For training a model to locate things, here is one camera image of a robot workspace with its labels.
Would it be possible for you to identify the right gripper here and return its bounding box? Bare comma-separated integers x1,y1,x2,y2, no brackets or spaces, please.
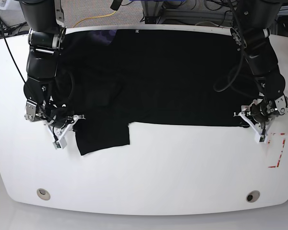
44,105,85,141

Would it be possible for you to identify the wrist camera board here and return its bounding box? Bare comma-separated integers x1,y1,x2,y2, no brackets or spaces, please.
254,133,268,144
53,138,67,150

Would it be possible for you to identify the aluminium frame post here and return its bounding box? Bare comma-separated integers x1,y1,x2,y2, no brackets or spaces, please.
141,0,164,24

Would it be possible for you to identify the right table cable grommet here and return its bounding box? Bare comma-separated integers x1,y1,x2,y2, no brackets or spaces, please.
246,190,260,203

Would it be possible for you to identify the left table cable grommet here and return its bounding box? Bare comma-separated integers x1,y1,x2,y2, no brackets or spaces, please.
36,188,51,201

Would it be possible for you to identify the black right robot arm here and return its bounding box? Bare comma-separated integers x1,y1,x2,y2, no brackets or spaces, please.
20,0,79,148

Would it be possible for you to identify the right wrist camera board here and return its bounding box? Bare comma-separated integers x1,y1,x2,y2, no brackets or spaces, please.
53,138,67,150

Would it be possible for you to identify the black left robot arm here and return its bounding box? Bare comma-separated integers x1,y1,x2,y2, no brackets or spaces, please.
213,0,288,143

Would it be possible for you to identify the black tripod stand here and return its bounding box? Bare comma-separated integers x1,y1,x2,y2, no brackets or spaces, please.
0,22,27,37

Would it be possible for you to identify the table cable grommet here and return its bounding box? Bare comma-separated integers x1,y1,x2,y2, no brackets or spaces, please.
246,190,260,203
36,188,51,201

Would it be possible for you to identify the yellow cable on floor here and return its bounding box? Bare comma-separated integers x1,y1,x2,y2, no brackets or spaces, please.
73,9,117,29

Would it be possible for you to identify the black printed T-shirt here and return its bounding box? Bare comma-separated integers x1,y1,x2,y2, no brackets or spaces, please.
55,30,259,155

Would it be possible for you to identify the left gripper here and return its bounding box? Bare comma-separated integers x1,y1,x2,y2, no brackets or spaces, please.
233,99,277,138

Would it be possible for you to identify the red tape rectangle marking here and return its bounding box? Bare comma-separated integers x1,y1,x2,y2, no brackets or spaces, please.
266,133,286,168

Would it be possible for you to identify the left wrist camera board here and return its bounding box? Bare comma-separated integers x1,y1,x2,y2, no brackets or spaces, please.
254,133,268,144

